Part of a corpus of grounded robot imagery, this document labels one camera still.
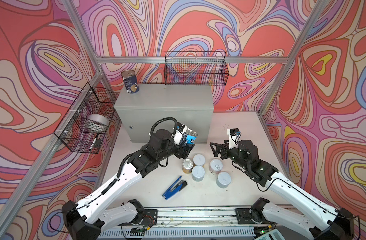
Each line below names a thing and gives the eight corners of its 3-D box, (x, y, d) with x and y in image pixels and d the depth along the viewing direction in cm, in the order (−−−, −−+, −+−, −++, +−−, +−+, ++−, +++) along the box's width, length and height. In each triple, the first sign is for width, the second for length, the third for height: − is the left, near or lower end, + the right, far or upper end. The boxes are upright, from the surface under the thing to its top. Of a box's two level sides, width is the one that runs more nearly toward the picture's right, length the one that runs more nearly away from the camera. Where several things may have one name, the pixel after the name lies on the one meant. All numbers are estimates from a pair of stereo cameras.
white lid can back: (193, 167, 92) (193, 163, 87) (193, 158, 96) (193, 154, 91) (204, 167, 92) (205, 163, 87) (203, 158, 96) (204, 154, 91)
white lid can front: (191, 181, 87) (192, 177, 82) (191, 169, 91) (191, 165, 87) (204, 181, 87) (205, 177, 82) (203, 169, 91) (204, 165, 87)
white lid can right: (216, 188, 84) (218, 185, 80) (215, 175, 89) (216, 171, 85) (230, 188, 84) (232, 185, 80) (228, 175, 89) (230, 171, 85)
